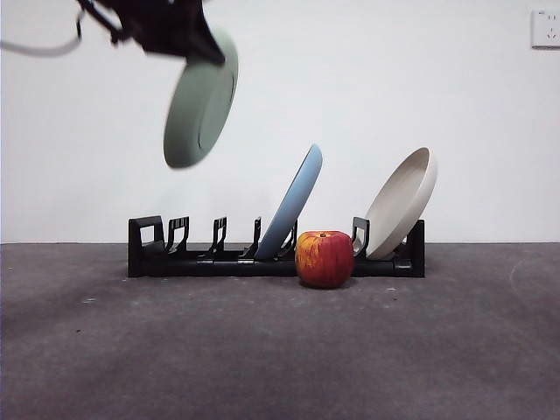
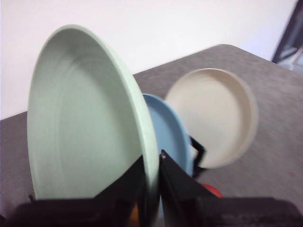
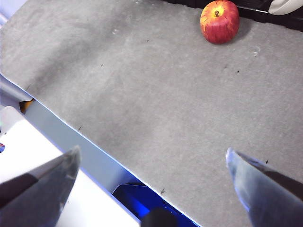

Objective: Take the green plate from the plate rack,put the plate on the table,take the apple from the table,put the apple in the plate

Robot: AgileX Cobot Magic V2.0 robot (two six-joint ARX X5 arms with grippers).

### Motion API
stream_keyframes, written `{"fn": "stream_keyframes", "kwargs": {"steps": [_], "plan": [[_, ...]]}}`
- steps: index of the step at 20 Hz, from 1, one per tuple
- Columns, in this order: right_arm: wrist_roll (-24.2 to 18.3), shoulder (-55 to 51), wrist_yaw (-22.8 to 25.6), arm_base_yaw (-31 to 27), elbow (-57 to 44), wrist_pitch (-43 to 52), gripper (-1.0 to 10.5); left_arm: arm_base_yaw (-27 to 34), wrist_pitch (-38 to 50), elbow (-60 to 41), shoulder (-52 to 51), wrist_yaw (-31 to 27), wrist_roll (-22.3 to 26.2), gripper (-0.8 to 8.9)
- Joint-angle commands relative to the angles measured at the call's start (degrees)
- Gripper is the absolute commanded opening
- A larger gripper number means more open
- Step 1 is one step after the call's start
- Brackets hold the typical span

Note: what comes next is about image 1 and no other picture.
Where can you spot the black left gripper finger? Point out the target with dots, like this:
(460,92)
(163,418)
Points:
(209,48)

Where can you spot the red yellow apple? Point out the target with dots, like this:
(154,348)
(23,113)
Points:
(324,260)

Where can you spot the blue plate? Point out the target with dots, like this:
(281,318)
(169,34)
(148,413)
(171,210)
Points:
(289,205)

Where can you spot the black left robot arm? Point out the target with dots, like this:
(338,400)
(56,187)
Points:
(166,26)

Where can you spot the beige plate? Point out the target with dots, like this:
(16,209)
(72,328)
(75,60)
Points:
(402,205)

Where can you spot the green plate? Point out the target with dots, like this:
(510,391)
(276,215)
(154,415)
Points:
(197,114)

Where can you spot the white wall socket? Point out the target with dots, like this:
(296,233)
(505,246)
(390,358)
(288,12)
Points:
(546,28)

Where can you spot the black plate rack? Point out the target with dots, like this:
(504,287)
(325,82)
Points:
(192,268)

